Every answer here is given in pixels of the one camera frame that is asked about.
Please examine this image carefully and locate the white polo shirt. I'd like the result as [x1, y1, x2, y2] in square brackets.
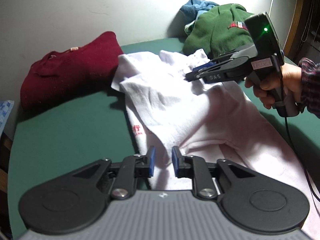
[111, 50, 319, 239]

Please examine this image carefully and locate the striped dark sleeve right forearm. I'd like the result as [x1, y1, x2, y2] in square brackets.
[299, 57, 320, 118]

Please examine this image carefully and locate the person's right hand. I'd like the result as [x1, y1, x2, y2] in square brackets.
[245, 63, 302, 109]

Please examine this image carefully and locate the dark green knit sweater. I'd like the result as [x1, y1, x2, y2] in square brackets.
[183, 3, 253, 59]

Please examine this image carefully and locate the blue knit garment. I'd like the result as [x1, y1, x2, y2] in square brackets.
[180, 0, 218, 24]

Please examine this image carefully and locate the folded dark red sweater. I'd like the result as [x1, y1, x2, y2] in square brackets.
[20, 31, 123, 109]

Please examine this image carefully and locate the blue white patterned cloth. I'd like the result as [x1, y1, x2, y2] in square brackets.
[0, 100, 15, 135]

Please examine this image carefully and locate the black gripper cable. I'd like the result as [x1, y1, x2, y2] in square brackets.
[273, 55, 320, 203]

